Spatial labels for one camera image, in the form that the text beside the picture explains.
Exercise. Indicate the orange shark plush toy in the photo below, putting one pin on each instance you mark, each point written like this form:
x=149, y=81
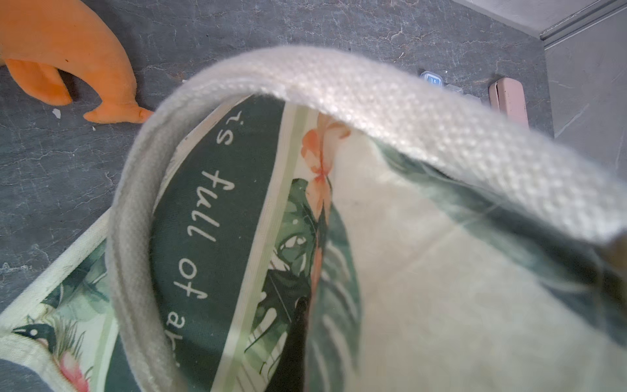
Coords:
x=42, y=39

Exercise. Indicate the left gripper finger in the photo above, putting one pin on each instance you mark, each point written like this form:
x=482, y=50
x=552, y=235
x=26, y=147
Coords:
x=289, y=375

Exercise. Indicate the floral canvas tote bag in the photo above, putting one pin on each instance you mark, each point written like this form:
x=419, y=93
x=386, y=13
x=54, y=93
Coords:
x=443, y=246

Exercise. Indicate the pink glasses case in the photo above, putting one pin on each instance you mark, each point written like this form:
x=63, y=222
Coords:
x=506, y=95

